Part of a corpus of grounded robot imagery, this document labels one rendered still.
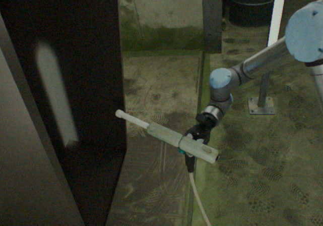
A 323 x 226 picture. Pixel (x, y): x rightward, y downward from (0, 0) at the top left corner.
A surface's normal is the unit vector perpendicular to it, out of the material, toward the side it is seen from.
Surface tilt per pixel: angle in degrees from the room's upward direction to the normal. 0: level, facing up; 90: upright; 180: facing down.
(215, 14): 90
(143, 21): 90
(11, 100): 90
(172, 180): 0
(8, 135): 90
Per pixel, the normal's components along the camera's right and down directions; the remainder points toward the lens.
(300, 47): -0.92, 0.30
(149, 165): -0.15, -0.70
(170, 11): -0.15, 0.72
